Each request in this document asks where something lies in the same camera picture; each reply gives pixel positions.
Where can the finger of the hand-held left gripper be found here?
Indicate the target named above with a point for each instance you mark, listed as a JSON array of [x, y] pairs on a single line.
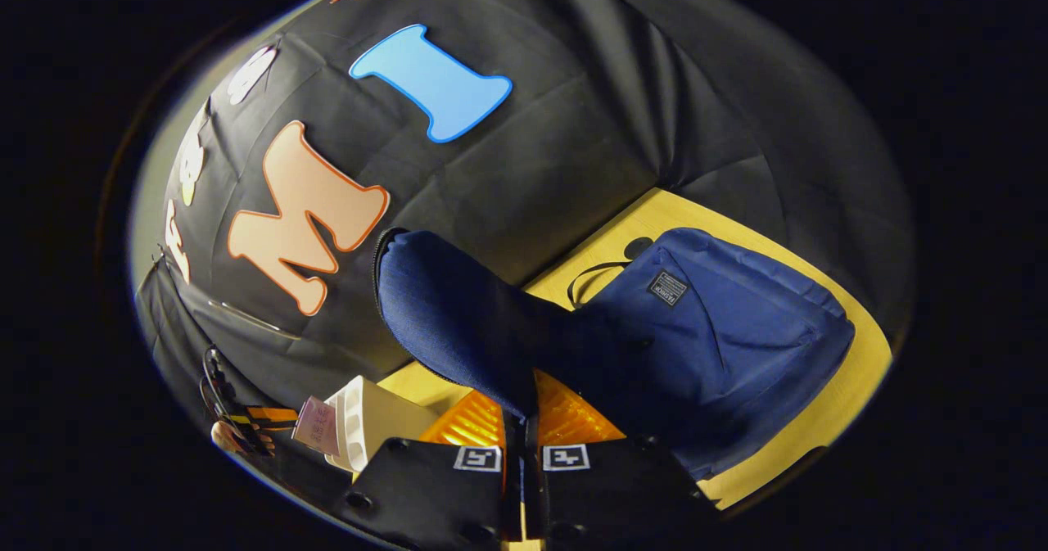
[[270, 416]]

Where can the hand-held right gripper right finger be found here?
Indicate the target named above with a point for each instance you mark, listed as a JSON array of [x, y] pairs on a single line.
[[614, 494]]

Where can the pink cover book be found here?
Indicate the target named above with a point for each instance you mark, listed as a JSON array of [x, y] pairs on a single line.
[[315, 424]]

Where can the black backdrop cloth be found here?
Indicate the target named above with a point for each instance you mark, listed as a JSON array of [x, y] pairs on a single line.
[[573, 125]]

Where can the black round table grommet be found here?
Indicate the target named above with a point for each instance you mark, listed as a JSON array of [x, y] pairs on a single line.
[[637, 248]]

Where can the white plastic bookshelf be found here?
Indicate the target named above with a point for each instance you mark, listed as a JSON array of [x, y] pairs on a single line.
[[385, 420]]

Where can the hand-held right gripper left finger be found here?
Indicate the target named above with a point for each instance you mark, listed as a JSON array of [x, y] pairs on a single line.
[[426, 494]]

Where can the blue fabric schoolbag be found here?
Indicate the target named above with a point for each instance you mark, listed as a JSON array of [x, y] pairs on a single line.
[[737, 346]]

